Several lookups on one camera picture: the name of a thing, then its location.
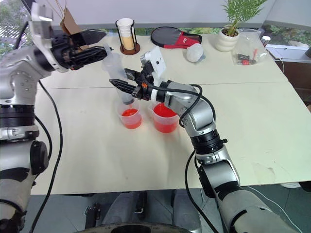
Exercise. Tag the green palm plant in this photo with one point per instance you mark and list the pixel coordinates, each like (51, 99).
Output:
(236, 12)

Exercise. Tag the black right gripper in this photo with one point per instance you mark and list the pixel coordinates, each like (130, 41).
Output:
(143, 91)

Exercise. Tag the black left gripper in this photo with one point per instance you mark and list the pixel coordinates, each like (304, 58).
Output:
(62, 52)

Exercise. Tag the grey rounded leg shape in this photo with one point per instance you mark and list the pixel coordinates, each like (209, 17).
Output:
(124, 208)
(185, 208)

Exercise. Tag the clear plastic syringe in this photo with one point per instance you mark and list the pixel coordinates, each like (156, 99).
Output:
(116, 69)

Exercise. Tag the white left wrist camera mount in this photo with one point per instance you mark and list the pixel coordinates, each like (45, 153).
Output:
(40, 31)

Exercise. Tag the black red paddle case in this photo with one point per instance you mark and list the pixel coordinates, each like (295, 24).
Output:
(165, 36)

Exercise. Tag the white flat object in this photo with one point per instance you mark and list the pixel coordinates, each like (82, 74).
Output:
(290, 184)

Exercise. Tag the dark wooden cabinet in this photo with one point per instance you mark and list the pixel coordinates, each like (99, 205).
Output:
(297, 72)

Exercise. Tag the crumpled white bag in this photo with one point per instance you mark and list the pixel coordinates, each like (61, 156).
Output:
(195, 53)

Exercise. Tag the clear plastic bag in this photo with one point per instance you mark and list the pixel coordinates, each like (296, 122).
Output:
(251, 43)

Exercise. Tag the white ribbed plant pot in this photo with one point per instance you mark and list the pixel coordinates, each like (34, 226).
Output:
(227, 41)

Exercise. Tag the small red object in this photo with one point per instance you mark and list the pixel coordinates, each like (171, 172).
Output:
(246, 62)

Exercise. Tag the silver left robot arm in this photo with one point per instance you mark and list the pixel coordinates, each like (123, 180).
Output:
(17, 63)

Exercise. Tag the dark rounded rim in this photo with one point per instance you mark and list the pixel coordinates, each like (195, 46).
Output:
(138, 228)

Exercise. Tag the stack of paper cups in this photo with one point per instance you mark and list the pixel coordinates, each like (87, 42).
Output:
(131, 51)
(128, 40)

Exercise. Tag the plastic cup with red liquid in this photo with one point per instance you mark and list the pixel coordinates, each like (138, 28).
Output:
(165, 123)
(131, 121)

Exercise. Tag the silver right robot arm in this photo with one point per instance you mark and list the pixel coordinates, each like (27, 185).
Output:
(201, 116)

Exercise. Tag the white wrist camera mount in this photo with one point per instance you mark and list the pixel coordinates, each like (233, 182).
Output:
(156, 61)
(40, 31)

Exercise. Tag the white paper cup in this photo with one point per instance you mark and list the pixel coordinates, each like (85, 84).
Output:
(265, 40)

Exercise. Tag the brown cardboard tag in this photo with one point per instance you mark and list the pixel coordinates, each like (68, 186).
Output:
(70, 24)

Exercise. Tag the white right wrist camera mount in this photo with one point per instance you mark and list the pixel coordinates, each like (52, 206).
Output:
(156, 61)

